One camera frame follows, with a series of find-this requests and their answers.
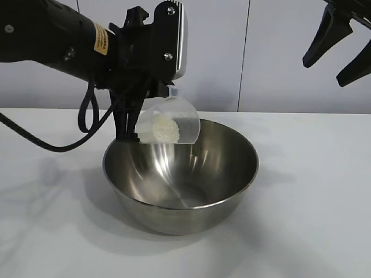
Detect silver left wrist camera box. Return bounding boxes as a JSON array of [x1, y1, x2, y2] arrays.
[[152, 0, 191, 88]]

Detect stainless steel mixing bowl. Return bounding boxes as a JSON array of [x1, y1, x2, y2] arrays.
[[103, 118, 260, 236]]

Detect white rice grains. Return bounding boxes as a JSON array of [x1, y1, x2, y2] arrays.
[[138, 115, 180, 145]]

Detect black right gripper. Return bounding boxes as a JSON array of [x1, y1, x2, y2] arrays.
[[302, 0, 371, 88]]

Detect black flat cable loop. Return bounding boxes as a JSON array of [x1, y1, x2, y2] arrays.
[[77, 79, 101, 134]]

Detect clear plastic measuring cup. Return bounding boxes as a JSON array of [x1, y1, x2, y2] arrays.
[[135, 85, 201, 145]]

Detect thick black cable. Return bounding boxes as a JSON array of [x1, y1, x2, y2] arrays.
[[0, 97, 124, 153]]

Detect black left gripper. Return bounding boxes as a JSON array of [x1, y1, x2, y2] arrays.
[[97, 8, 170, 142]]

